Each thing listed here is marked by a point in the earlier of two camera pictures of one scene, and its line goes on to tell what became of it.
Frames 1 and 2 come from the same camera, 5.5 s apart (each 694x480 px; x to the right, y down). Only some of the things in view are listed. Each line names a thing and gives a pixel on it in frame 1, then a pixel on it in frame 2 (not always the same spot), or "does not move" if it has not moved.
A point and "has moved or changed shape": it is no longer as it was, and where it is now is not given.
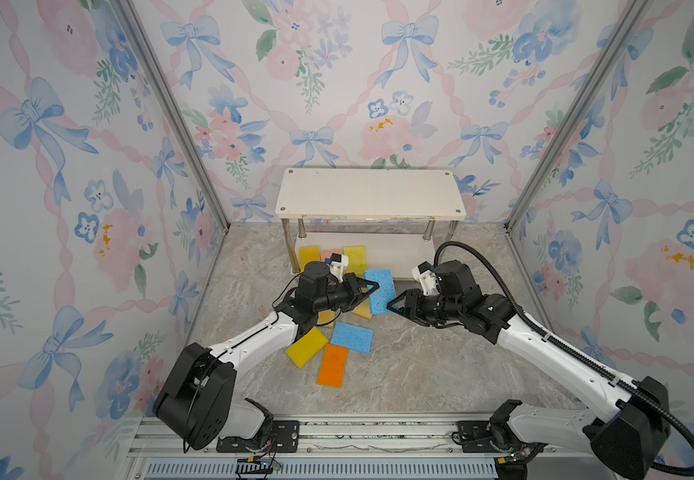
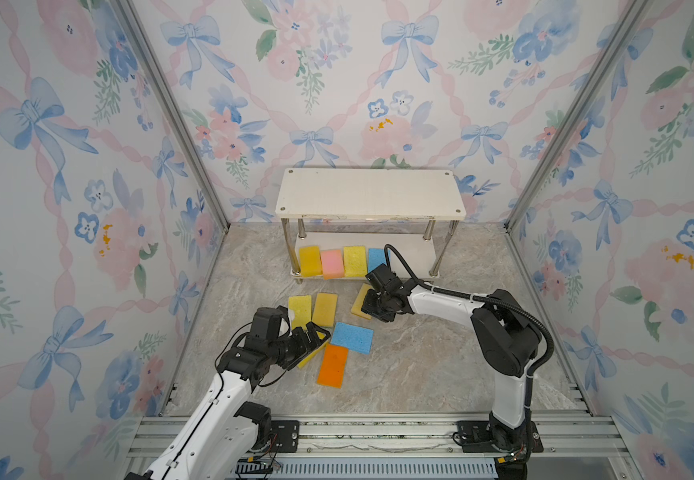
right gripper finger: (404, 294) to (372, 302)
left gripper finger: (355, 282) to (315, 335)
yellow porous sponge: (357, 260) does not move
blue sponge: (385, 292) has moved or changed shape
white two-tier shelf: (398, 214) does not move
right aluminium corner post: (622, 30) does not move
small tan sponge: (363, 310) does not move
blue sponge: (359, 340) does not move
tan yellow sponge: (325, 317) does not move
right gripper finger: (408, 316) to (384, 311)
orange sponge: (333, 365) does not move
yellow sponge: (308, 254) does not move
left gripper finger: (352, 305) to (318, 346)
